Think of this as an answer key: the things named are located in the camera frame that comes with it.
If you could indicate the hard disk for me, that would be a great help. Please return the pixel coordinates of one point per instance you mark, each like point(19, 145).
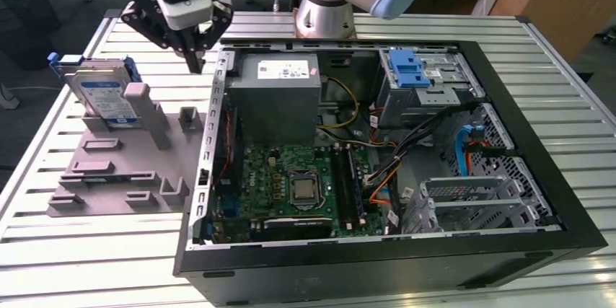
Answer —
point(103, 99)

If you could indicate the grey parts rack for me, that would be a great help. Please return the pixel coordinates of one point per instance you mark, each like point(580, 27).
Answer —
point(135, 163)

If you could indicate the metal optical drive cage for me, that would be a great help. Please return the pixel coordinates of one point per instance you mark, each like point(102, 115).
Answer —
point(434, 100)

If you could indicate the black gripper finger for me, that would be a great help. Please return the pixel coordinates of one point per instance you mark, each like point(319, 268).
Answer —
point(150, 26)
point(219, 23)

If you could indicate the green motherboard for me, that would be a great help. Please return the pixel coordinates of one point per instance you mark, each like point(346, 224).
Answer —
point(270, 178)

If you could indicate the silver metal disk bay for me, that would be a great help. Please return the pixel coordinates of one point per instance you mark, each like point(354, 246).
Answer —
point(476, 202)

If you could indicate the silver CPU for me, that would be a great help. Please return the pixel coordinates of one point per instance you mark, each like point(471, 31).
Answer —
point(304, 189)

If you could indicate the black graphics card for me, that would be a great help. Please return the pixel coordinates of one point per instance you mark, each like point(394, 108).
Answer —
point(298, 226)

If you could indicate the CPU socket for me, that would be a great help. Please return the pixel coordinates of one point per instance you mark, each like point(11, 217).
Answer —
point(304, 174)

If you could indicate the black RAM slot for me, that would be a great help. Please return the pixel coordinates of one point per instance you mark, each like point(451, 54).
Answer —
point(342, 185)

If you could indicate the black open PC case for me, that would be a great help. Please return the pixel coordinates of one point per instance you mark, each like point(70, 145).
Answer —
point(336, 268)

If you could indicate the blue plastic drive latch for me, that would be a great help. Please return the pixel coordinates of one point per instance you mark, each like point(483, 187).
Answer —
point(410, 68)

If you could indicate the grey power supply unit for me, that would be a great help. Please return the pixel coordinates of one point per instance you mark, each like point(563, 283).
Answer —
point(274, 113)

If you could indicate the dark blue RAM stick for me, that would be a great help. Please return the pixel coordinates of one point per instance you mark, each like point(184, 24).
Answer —
point(358, 185)

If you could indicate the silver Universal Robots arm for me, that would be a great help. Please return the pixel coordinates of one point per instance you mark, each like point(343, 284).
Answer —
point(323, 8)

